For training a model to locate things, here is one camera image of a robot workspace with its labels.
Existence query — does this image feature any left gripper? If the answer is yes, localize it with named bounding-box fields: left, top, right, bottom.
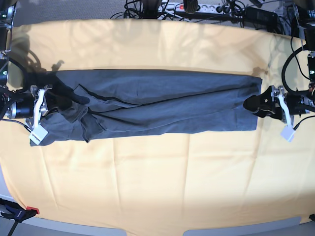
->
left=243, top=86, right=312, bottom=123

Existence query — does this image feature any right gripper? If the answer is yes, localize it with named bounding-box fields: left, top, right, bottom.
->
left=4, top=84, right=90, bottom=119

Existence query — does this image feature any grey-blue T-shirt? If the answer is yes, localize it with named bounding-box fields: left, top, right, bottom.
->
left=35, top=69, right=262, bottom=146

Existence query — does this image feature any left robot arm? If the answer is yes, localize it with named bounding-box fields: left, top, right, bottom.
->
left=244, top=0, right=315, bottom=126

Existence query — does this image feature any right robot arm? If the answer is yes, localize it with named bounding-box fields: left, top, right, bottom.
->
left=0, top=0, right=89, bottom=126

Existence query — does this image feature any black power adapter box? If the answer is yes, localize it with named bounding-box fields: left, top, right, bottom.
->
left=244, top=7, right=278, bottom=26

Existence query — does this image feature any yellow table cloth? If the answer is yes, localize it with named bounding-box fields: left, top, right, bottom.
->
left=0, top=20, right=315, bottom=236

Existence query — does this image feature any blue and red clamp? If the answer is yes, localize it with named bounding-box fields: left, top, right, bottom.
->
left=0, top=198, right=40, bottom=236

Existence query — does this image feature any black clamp right edge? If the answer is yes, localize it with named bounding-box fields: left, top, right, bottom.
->
left=309, top=214, right=315, bottom=222

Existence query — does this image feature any white power strip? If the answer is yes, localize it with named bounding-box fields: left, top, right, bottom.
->
left=158, top=1, right=224, bottom=15

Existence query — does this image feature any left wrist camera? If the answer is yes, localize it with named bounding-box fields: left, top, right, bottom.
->
left=281, top=125, right=295, bottom=142

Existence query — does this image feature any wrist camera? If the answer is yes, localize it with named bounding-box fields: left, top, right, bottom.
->
left=281, top=125, right=295, bottom=142
left=29, top=124, right=48, bottom=145

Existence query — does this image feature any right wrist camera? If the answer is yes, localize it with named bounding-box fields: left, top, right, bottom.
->
left=29, top=124, right=48, bottom=145

